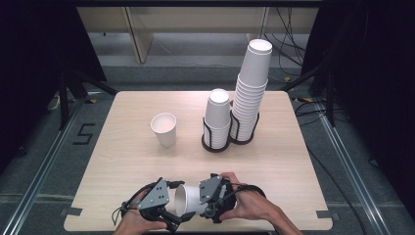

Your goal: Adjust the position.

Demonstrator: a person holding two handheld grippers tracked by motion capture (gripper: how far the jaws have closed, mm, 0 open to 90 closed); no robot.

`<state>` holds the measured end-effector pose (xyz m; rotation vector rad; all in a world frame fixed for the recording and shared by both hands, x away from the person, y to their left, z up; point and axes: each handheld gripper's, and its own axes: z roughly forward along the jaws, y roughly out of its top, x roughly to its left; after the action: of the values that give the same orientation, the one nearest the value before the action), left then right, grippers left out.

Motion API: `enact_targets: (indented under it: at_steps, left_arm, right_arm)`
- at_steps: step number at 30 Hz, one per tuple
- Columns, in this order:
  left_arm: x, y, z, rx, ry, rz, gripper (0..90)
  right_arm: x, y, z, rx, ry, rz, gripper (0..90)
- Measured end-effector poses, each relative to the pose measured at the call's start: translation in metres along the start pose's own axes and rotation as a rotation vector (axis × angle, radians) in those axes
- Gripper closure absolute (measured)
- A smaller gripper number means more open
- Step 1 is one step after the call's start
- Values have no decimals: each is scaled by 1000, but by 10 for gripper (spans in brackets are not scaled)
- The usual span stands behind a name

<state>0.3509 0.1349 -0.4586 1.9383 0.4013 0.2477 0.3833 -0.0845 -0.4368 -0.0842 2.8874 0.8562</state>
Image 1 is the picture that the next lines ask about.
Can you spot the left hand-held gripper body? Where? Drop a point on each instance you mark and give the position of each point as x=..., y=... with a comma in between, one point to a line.
x=156, y=197

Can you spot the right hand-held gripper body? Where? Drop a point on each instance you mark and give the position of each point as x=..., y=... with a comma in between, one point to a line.
x=210, y=191

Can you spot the single white paper cup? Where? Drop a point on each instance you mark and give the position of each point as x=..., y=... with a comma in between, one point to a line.
x=190, y=199
x=166, y=135

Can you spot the short stack of paper cups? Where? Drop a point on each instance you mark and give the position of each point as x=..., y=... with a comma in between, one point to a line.
x=217, y=133

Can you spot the tall stack of paper cups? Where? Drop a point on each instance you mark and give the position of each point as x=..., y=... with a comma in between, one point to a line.
x=246, y=111

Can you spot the person's left hand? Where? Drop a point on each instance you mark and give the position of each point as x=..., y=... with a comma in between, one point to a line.
x=135, y=223

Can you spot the person's right hand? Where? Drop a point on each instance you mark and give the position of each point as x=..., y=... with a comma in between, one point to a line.
x=253, y=204

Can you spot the black tape strip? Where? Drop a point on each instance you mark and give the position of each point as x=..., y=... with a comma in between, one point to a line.
x=71, y=211
x=326, y=214

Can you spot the black metal stand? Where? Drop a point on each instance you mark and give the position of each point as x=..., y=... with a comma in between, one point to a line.
x=329, y=98
x=63, y=98

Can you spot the beige wooden furniture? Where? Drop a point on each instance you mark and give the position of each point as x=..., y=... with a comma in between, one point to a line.
x=140, y=39

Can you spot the black curtain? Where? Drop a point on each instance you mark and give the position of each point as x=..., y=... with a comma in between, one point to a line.
x=29, y=65
x=375, y=81

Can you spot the metal floor rail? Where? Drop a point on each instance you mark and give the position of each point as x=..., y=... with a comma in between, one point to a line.
x=42, y=176
x=352, y=169

